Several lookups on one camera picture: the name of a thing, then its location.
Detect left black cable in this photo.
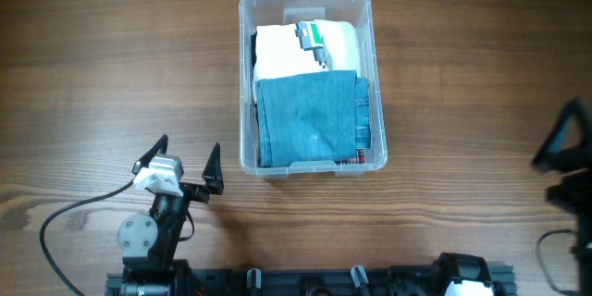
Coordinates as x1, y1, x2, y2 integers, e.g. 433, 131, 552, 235
39, 179, 138, 296

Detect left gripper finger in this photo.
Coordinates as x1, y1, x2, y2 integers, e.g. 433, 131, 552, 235
202, 142, 224, 195
132, 134, 168, 170

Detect black garment with tape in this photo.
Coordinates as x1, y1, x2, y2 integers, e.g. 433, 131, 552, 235
250, 31, 257, 68

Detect white printed shirt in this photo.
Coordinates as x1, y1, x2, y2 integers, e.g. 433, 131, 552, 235
253, 21, 327, 81

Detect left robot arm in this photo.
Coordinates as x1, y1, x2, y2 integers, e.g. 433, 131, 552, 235
105, 135, 224, 296

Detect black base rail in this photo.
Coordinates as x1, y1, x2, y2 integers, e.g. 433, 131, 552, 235
105, 265, 518, 295

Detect cream cloth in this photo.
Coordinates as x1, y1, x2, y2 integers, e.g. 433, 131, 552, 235
314, 19, 362, 77

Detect right black cable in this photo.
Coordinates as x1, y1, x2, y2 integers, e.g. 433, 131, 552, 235
535, 228, 579, 296

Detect blue denim jeans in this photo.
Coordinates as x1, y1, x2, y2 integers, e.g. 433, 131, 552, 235
254, 70, 372, 167

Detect clear plastic storage container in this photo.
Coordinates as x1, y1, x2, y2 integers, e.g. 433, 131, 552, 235
239, 0, 389, 179

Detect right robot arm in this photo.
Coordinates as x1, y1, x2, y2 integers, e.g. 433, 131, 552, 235
430, 98, 591, 295

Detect red navy plaid cloth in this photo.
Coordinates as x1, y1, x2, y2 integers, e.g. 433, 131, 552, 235
336, 149, 365, 165

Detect black cable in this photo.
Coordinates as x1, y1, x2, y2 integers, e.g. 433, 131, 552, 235
39, 179, 138, 296
535, 228, 579, 296

